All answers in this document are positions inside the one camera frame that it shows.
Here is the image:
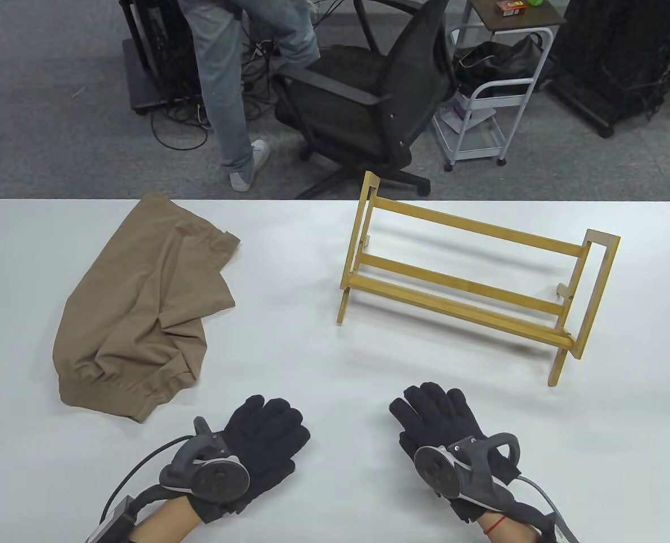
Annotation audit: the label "person's left hand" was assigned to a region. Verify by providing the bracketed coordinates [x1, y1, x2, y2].
[191, 395, 311, 524]

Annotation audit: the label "person's right hand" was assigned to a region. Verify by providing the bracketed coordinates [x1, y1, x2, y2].
[390, 382, 531, 524]

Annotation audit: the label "wooden book rack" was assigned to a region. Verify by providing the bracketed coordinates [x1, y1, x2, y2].
[336, 171, 621, 387]

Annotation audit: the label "tan shorts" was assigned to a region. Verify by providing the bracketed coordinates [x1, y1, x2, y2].
[52, 192, 242, 424]

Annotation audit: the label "person's left forearm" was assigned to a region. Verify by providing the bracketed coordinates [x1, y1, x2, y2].
[128, 498, 203, 543]

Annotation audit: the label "person's right forearm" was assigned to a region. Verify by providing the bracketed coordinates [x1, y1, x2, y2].
[471, 503, 542, 543]

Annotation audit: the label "black equipment rack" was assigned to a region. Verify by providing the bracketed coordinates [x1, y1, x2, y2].
[119, 0, 211, 117]

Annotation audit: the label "black mesh covered rack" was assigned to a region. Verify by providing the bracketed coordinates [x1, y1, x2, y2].
[542, 0, 670, 139]

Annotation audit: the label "grey right hand tracker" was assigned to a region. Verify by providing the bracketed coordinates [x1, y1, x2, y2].
[414, 432, 521, 501]

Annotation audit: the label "grey hand tracker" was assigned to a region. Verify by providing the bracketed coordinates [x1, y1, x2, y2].
[414, 432, 521, 501]
[159, 417, 251, 502]

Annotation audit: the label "grey left hand tracker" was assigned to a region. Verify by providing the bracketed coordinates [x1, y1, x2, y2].
[159, 417, 251, 502]

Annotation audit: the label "black office chair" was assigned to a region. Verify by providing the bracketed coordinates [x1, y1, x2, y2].
[271, 0, 454, 200]

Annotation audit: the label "black bag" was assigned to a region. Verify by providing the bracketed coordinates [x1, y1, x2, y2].
[453, 33, 545, 100]

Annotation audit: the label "white rolling cart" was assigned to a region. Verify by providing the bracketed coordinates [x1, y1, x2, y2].
[432, 0, 566, 173]

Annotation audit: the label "black left tracker cable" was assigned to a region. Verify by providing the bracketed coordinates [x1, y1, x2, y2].
[100, 434, 195, 527]

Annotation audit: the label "grey right tracker cable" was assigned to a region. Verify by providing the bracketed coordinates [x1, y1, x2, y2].
[516, 476, 563, 518]

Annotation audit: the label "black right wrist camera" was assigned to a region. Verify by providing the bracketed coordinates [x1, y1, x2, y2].
[505, 498, 582, 543]

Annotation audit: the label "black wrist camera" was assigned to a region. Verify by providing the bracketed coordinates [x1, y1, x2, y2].
[505, 498, 582, 543]
[83, 485, 169, 543]

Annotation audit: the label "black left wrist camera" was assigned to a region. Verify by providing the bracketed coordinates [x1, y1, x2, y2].
[83, 485, 169, 543]

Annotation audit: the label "black floor cables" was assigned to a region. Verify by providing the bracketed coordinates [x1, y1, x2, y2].
[150, 23, 284, 151]

